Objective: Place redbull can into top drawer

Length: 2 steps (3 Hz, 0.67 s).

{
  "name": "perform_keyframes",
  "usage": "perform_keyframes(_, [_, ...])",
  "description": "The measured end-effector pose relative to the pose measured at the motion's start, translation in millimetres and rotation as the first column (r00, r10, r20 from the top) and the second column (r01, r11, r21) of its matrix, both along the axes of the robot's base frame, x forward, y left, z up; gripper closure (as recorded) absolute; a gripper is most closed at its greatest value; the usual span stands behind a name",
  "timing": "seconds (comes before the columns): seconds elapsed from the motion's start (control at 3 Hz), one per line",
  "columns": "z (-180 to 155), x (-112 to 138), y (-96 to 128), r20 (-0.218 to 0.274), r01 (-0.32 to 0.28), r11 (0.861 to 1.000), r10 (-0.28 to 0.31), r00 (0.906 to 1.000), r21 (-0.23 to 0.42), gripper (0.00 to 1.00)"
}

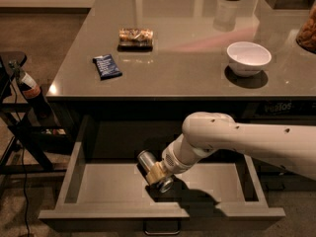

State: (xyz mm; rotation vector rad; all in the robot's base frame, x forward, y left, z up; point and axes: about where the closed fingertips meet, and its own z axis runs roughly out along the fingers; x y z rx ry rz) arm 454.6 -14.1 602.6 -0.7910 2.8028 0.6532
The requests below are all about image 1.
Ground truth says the white bowl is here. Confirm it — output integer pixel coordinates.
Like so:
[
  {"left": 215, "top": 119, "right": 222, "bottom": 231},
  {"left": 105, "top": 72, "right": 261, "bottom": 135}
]
[{"left": 226, "top": 41, "right": 272, "bottom": 77}]

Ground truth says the silver blue redbull can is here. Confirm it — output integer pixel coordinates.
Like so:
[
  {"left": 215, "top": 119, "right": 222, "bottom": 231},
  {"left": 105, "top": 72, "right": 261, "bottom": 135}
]
[{"left": 137, "top": 150, "right": 174, "bottom": 193}]

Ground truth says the open grey top drawer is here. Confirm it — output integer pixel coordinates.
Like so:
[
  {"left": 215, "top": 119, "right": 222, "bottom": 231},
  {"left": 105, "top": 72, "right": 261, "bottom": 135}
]
[{"left": 39, "top": 117, "right": 285, "bottom": 232}]

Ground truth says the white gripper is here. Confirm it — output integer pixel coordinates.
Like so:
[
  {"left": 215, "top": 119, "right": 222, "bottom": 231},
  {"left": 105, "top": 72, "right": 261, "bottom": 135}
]
[{"left": 146, "top": 143, "right": 191, "bottom": 185}]

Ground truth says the jar of brown snacks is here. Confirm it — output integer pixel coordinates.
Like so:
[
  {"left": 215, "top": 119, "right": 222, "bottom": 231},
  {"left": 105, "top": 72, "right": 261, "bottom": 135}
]
[{"left": 296, "top": 0, "right": 316, "bottom": 53}]

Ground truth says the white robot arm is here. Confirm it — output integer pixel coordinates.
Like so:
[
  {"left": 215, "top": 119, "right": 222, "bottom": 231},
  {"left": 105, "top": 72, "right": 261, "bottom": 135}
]
[{"left": 146, "top": 112, "right": 316, "bottom": 185}]

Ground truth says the metal drawer handle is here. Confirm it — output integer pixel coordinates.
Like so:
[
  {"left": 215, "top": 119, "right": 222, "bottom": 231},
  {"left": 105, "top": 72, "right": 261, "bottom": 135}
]
[{"left": 143, "top": 220, "right": 181, "bottom": 236}]

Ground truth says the cola bottle with red label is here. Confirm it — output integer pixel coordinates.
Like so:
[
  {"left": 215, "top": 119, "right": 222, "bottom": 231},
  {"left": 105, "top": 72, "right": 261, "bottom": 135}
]
[{"left": 9, "top": 60, "right": 51, "bottom": 119}]

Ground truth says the brown crinkled snack bag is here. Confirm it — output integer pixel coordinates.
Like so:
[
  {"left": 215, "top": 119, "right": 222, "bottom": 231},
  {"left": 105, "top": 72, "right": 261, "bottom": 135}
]
[{"left": 118, "top": 28, "right": 154, "bottom": 47}]

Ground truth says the blue snack packet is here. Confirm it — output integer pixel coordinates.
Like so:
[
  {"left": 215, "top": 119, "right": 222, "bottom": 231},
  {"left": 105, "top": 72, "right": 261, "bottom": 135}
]
[{"left": 93, "top": 54, "right": 122, "bottom": 80}]

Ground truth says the black cable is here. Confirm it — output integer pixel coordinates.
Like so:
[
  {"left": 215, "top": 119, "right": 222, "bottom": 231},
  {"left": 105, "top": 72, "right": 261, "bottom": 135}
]
[{"left": 9, "top": 79, "right": 33, "bottom": 237}]

